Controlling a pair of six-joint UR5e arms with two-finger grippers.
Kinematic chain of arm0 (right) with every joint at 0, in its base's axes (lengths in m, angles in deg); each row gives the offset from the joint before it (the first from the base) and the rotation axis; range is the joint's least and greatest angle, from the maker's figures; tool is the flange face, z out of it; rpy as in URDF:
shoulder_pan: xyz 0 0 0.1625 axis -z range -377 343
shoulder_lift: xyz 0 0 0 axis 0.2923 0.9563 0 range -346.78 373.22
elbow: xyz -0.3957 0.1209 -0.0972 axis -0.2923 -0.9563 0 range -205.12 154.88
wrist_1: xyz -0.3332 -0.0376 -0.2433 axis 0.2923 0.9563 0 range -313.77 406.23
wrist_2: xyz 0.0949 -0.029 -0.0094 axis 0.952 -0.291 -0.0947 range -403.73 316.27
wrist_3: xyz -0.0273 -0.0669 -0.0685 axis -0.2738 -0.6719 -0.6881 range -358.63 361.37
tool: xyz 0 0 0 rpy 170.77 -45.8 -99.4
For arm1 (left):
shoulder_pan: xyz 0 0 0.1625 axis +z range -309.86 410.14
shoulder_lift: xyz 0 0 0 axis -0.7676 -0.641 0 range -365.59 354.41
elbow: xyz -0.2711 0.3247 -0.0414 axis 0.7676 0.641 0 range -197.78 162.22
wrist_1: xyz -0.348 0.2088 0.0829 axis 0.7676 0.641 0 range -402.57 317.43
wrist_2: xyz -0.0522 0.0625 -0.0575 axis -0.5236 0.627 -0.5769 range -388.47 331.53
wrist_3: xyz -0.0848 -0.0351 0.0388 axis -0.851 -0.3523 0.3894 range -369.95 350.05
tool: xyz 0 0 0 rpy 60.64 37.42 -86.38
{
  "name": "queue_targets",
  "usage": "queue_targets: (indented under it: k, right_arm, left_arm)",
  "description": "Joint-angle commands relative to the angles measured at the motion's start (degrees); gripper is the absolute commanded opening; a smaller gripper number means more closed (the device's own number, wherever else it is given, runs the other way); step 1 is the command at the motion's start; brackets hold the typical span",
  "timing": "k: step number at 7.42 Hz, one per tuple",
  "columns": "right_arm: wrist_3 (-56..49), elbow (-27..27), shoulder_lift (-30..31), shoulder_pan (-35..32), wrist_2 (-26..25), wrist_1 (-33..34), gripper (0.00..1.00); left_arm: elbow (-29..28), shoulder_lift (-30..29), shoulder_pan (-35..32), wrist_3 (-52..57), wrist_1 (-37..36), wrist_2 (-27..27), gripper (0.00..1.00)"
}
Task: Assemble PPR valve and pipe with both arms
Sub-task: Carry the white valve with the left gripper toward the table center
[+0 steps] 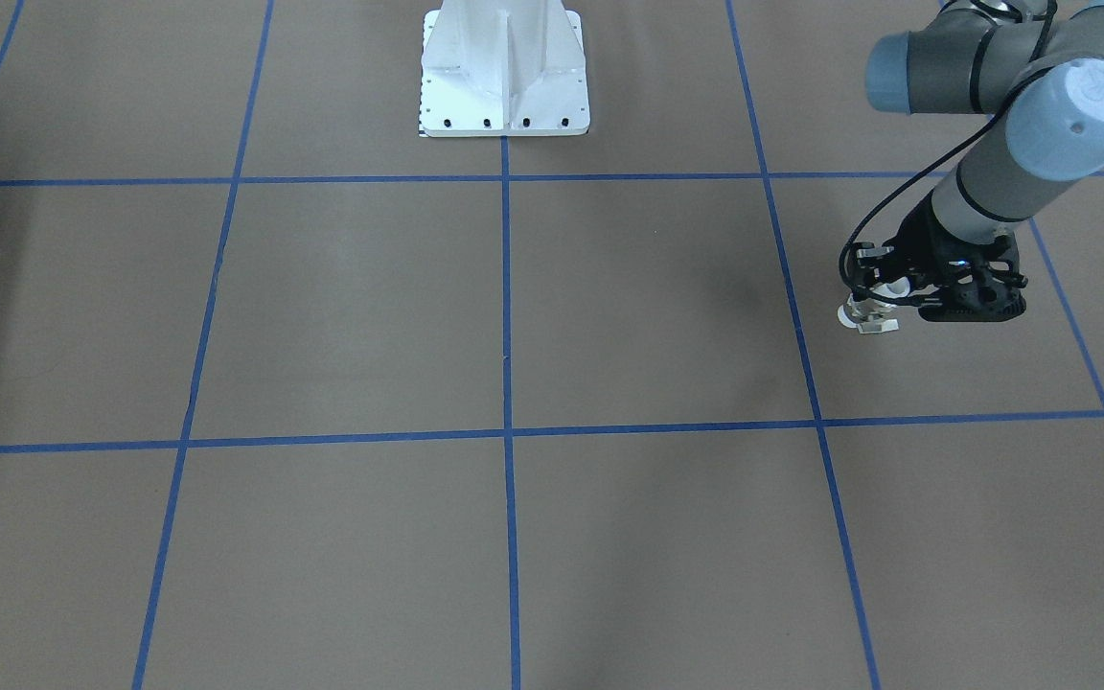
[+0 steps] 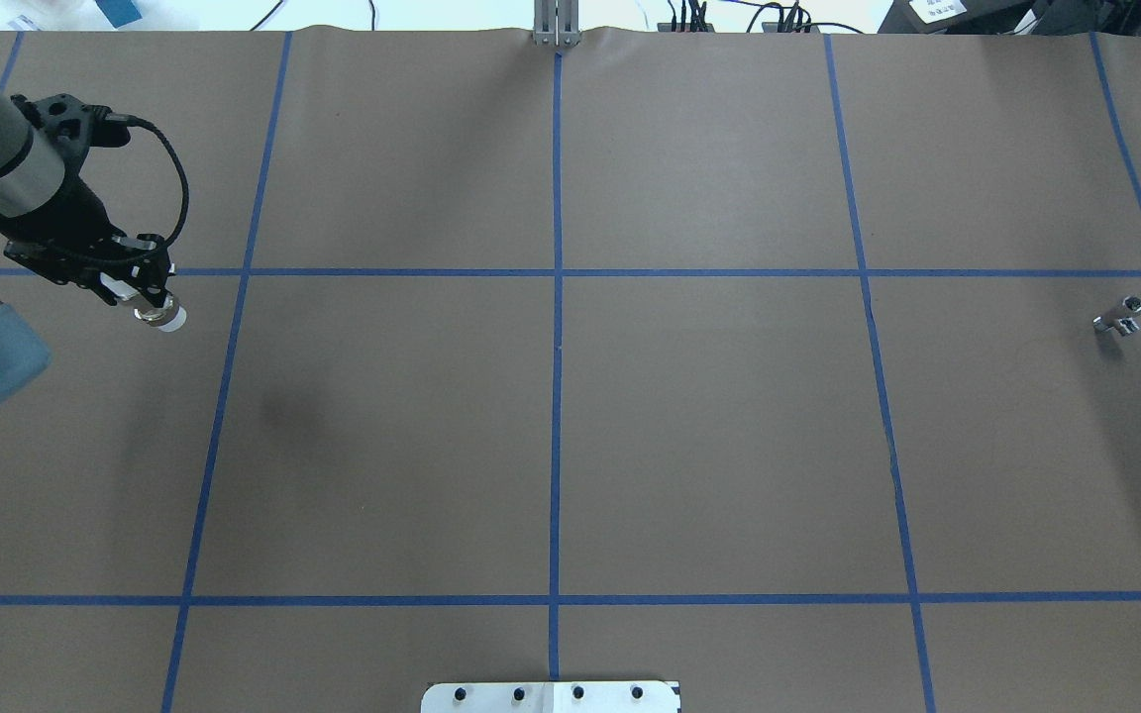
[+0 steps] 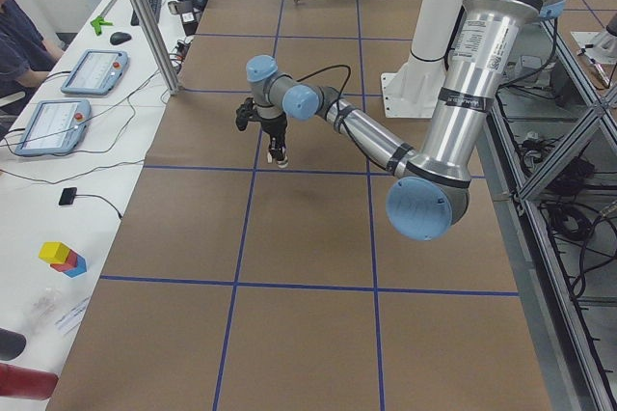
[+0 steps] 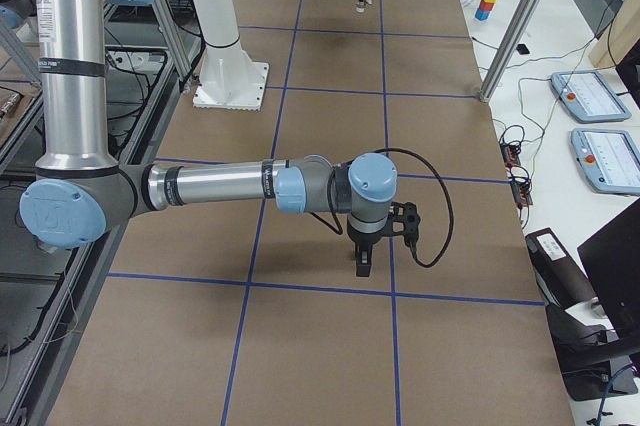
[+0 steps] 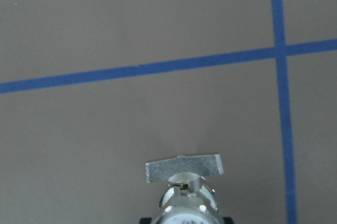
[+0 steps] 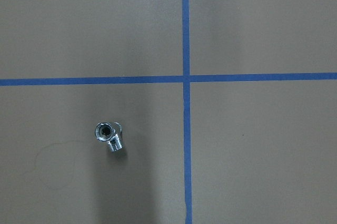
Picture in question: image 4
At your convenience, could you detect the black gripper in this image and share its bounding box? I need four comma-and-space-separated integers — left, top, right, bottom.
347, 221, 394, 277

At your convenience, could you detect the white chrome PPR valve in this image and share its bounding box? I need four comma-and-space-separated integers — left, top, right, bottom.
356, 0, 372, 14

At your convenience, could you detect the blue block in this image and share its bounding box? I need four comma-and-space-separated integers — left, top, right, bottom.
474, 9, 490, 21

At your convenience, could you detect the red block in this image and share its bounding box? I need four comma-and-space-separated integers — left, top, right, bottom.
477, 0, 495, 15

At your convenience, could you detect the lower orange electronics board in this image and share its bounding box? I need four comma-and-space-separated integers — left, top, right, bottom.
510, 178, 533, 209

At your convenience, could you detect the orange electronics board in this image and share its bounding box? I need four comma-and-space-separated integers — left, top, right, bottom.
499, 142, 521, 167
510, 178, 533, 209

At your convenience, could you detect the small black object on table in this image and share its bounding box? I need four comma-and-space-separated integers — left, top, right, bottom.
516, 43, 530, 55

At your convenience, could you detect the upper orange electronics board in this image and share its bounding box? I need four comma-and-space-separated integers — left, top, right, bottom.
499, 142, 521, 167

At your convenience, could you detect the black box with label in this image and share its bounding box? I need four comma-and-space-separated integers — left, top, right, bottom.
525, 228, 596, 309

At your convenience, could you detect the black monitor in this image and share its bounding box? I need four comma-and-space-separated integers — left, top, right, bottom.
578, 201, 640, 336

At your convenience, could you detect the black monitor stand base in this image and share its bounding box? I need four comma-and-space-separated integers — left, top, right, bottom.
545, 304, 639, 402

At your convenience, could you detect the upper teach pendant tablet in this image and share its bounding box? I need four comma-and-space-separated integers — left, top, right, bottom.
551, 70, 631, 124

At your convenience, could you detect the teach pendant tablet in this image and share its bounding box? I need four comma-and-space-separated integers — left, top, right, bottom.
570, 128, 639, 196
551, 70, 631, 124

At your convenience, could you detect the wooden board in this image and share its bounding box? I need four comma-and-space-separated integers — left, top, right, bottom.
589, 0, 639, 68

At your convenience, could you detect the lower teach pendant tablet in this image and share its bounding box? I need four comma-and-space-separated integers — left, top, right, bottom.
570, 128, 639, 196

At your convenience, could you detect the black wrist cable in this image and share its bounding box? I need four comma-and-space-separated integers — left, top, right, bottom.
374, 146, 455, 268

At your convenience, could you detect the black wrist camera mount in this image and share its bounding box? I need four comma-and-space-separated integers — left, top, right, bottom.
391, 202, 421, 250

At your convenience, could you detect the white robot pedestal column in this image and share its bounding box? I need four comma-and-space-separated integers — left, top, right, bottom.
193, 0, 269, 111

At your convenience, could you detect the aluminium frame post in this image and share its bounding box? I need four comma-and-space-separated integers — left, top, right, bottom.
478, 0, 540, 103

